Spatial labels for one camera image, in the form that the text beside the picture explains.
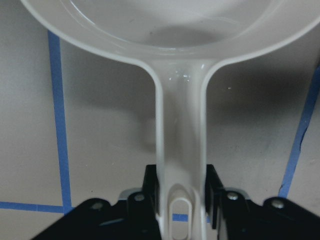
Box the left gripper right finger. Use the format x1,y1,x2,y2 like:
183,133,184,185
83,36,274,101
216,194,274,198
205,164,320,240

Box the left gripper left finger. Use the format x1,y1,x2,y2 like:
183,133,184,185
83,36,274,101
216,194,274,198
34,164,162,240

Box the beige plastic dustpan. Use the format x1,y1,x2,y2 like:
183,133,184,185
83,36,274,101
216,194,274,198
23,0,320,240

